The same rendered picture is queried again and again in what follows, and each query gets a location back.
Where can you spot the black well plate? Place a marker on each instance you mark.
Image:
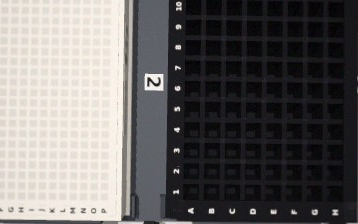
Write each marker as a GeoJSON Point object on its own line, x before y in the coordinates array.
{"type": "Point", "coordinates": [206, 141]}

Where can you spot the white multi-well plate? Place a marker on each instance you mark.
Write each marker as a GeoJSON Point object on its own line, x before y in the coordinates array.
{"type": "Point", "coordinates": [65, 109]}

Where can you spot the grey plate carrier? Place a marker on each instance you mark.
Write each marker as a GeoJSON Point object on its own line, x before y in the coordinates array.
{"type": "Point", "coordinates": [149, 116]}

